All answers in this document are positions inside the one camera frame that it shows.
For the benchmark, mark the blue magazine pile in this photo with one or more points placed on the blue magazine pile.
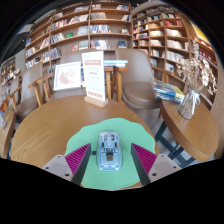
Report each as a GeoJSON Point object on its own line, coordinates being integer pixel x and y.
{"type": "Point", "coordinates": [168, 91]}

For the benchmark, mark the white sign on wooden stand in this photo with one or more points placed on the white sign on wooden stand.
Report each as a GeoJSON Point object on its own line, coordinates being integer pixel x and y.
{"type": "Point", "coordinates": [94, 76]}

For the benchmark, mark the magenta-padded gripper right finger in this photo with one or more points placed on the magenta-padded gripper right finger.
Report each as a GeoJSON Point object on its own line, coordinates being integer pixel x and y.
{"type": "Point", "coordinates": [146, 160]}

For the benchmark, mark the white picture board red print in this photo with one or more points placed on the white picture board red print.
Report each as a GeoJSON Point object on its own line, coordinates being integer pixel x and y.
{"type": "Point", "coordinates": [67, 76]}

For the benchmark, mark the tall wooden bookshelf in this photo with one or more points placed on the tall wooden bookshelf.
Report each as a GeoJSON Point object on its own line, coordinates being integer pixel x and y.
{"type": "Point", "coordinates": [83, 20]}

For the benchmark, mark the round wooden side table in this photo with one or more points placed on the round wooden side table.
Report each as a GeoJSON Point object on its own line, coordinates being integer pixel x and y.
{"type": "Point", "coordinates": [6, 133]}
{"type": "Point", "coordinates": [190, 130]}

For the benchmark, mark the transparent computer mouse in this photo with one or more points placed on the transparent computer mouse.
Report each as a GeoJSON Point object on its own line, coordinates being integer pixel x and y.
{"type": "Point", "coordinates": [109, 150]}

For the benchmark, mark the flat stack of books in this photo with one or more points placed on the flat stack of books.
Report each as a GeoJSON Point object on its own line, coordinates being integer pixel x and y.
{"type": "Point", "coordinates": [115, 63]}

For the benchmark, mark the distant wooden bookshelf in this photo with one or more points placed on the distant wooden bookshelf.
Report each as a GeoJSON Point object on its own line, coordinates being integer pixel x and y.
{"type": "Point", "coordinates": [8, 70]}

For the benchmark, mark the green wavy-edged mouse pad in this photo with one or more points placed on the green wavy-edged mouse pad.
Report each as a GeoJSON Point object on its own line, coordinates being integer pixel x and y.
{"type": "Point", "coordinates": [133, 133]}

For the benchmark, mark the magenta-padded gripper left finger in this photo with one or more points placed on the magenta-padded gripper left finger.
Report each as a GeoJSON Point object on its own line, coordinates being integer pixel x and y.
{"type": "Point", "coordinates": [75, 160]}

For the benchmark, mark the glass vase white dried flowers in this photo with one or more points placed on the glass vase white dried flowers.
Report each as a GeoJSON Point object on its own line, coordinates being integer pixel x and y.
{"type": "Point", "coordinates": [188, 106]}

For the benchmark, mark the curved wooden bookshelf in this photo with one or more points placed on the curved wooden bookshelf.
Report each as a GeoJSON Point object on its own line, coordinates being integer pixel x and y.
{"type": "Point", "coordinates": [160, 33]}

